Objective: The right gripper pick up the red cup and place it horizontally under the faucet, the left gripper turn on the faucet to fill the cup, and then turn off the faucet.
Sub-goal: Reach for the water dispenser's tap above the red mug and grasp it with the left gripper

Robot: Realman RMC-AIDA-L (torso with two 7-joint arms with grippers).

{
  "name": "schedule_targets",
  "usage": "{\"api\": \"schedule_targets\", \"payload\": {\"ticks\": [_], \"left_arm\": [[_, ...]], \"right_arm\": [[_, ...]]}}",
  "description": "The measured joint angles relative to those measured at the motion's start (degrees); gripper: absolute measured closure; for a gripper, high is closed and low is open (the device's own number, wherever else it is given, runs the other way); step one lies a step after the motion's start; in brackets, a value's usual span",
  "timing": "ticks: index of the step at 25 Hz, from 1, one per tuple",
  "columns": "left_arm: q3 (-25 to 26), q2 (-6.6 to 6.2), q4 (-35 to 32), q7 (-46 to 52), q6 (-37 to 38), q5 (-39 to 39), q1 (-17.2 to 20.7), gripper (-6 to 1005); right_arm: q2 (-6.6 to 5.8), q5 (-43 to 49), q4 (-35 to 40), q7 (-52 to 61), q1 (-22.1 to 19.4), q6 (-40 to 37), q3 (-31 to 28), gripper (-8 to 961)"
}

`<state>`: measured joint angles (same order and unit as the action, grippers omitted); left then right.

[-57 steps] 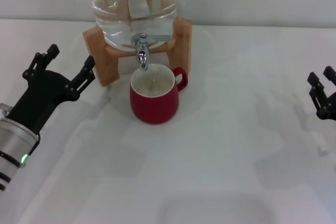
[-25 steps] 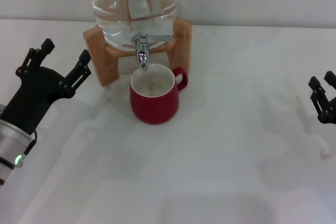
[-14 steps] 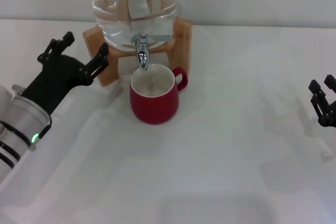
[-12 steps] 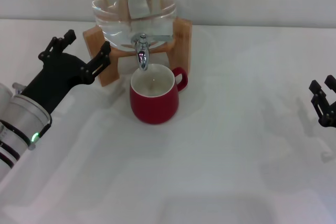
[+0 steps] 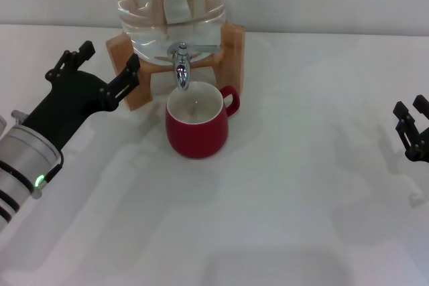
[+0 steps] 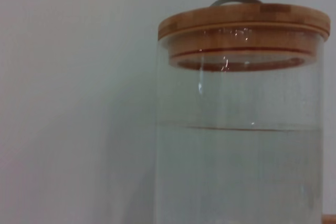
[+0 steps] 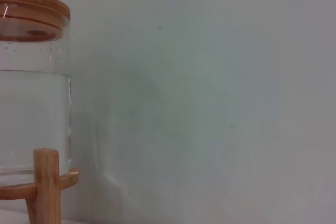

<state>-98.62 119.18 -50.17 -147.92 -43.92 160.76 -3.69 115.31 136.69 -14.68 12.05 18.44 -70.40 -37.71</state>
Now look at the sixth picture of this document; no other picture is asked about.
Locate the glass water dispenser jar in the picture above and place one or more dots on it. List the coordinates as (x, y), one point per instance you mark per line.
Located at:
(236, 161)

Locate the round bamboo jar lid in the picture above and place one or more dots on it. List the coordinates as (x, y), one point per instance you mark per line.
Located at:
(236, 18)

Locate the wooden dispenser stand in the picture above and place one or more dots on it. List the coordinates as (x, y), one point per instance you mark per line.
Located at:
(329, 220)

